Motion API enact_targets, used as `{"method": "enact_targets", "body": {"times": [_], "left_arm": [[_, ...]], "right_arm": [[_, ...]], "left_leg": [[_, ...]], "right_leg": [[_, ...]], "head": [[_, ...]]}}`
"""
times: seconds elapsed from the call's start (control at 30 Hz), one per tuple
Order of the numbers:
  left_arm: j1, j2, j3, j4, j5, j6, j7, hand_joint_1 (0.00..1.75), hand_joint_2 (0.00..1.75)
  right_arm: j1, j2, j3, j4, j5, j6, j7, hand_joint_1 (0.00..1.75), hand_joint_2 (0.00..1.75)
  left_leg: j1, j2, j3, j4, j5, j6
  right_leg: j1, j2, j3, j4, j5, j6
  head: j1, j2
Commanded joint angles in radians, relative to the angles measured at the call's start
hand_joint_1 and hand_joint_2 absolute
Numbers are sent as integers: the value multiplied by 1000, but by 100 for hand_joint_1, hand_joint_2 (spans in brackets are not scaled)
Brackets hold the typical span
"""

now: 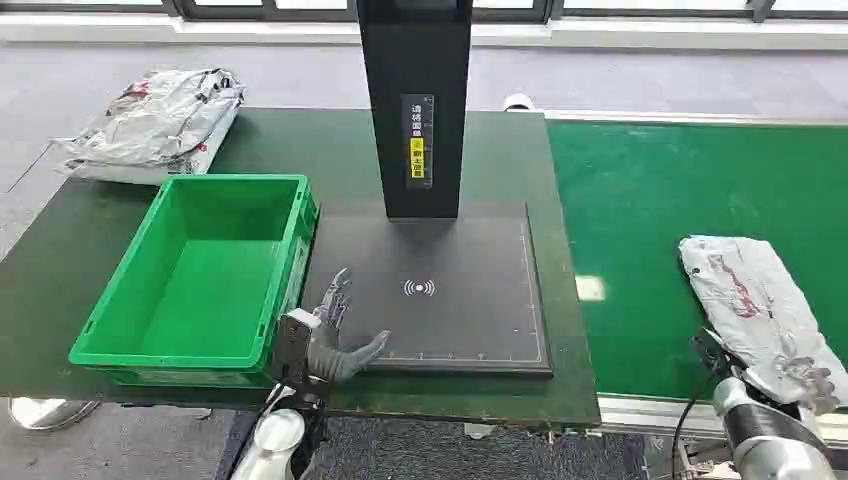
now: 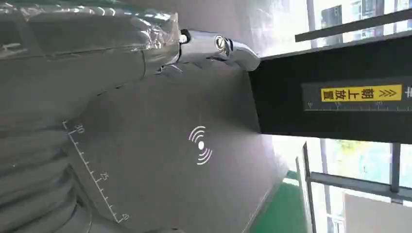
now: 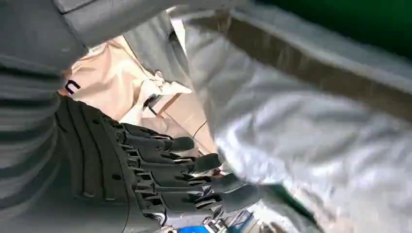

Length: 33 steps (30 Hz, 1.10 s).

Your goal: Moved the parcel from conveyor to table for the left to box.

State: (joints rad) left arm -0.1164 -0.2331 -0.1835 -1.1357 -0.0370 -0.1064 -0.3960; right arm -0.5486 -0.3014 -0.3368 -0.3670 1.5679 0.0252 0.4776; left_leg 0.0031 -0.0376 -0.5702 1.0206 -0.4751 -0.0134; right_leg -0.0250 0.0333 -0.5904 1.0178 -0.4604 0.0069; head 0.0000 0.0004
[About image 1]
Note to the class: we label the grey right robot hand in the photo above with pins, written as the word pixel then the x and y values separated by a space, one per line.
pixel 719 361

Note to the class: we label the grey parcel bag red print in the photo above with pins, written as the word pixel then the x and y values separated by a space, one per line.
pixel 748 298

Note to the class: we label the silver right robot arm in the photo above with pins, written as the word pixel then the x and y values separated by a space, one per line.
pixel 768 437

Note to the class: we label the green conveyor belt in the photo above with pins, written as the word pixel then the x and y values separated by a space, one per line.
pixel 662 199

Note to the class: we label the black and yellow column label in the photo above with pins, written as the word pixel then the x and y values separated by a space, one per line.
pixel 417 142

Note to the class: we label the black scanner column with base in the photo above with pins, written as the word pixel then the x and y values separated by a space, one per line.
pixel 417 66

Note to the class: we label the green plastic crate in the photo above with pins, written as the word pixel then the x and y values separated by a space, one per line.
pixel 199 298

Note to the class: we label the crumpled grey parcel bag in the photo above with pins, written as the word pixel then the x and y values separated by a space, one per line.
pixel 159 112

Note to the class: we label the flat white parcel bag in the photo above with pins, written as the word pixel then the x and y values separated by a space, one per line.
pixel 132 174

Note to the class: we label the chrome round base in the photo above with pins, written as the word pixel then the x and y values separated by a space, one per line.
pixel 50 414

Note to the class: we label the aluminium conveyor side rail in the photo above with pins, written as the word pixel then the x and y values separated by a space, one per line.
pixel 642 414
pixel 696 117

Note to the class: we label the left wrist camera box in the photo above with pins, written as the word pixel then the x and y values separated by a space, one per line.
pixel 295 341

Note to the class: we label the dark window frame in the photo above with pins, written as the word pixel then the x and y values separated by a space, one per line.
pixel 218 10

